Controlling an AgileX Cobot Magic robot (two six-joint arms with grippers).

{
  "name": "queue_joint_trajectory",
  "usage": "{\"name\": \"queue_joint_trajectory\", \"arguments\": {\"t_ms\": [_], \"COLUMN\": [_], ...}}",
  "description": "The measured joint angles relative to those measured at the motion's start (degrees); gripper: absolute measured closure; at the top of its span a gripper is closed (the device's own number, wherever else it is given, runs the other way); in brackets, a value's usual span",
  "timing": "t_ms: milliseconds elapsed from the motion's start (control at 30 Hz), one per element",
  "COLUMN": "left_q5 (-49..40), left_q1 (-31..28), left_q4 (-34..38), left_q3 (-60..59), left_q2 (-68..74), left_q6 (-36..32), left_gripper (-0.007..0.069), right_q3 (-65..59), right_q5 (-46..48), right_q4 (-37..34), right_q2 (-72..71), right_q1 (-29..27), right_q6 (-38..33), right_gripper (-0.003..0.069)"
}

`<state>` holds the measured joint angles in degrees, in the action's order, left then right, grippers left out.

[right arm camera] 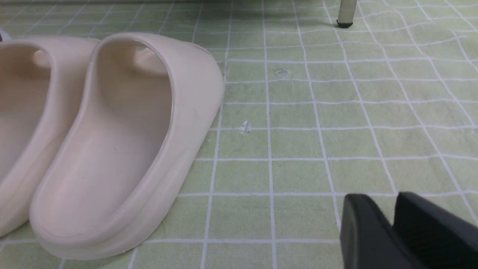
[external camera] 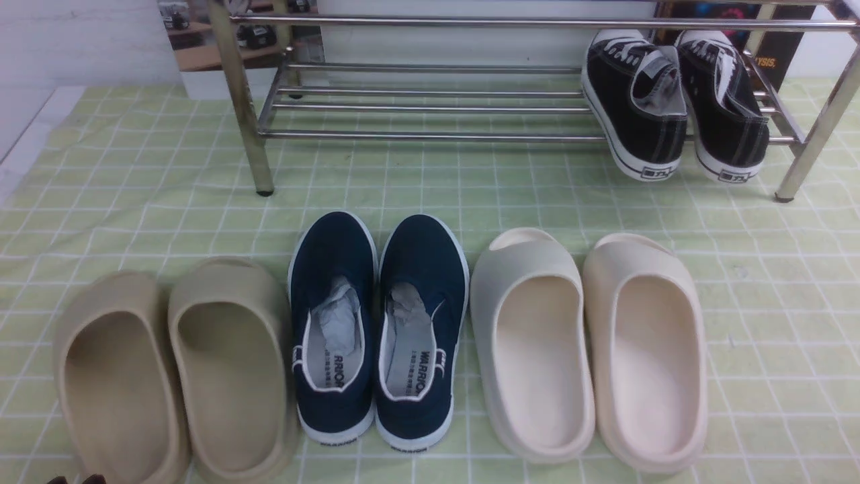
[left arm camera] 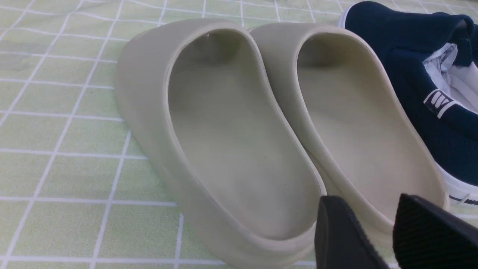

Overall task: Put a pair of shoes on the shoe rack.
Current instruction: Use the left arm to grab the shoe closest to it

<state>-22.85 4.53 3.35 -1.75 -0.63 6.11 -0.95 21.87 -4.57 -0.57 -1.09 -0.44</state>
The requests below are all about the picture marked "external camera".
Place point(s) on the navy slip-on shoe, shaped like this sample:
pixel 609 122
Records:
pixel 423 295
pixel 331 347

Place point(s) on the metal shoe rack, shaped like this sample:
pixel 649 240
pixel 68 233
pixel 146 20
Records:
pixel 256 128

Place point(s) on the poster board behind rack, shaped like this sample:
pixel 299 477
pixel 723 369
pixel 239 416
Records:
pixel 189 28

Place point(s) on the dark box behind rack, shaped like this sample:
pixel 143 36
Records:
pixel 776 50

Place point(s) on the left cream foam slide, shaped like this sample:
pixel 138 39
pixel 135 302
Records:
pixel 527 315

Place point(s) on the cream foam slide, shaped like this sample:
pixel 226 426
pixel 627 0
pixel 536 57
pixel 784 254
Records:
pixel 527 315
pixel 648 353

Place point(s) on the right tan foam slide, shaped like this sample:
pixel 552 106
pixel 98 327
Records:
pixel 228 321

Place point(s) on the tan foam slide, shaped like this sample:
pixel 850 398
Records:
pixel 228 321
pixel 116 382

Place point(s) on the right cream foam slide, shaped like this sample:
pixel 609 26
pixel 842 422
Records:
pixel 648 353

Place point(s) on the left black canvas sneaker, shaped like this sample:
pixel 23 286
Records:
pixel 634 89

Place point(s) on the black canvas sneaker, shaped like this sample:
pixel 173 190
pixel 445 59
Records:
pixel 634 89
pixel 732 134

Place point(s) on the green checkered mat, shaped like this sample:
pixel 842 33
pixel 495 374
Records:
pixel 144 178

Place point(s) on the right black canvas sneaker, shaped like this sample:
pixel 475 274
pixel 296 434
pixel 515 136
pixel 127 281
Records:
pixel 732 134

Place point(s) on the left tan foam slide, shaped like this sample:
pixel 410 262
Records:
pixel 116 382

